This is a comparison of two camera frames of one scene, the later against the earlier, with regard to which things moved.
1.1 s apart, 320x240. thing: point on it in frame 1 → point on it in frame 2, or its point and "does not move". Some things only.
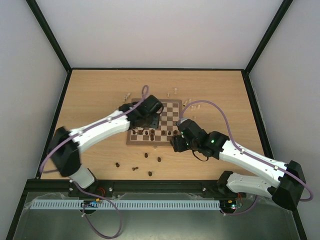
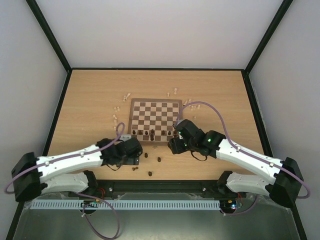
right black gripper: [177, 144] does not move
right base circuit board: [228, 204] does not move
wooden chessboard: [167, 129] does not move
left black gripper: [155, 124] → [133, 160]
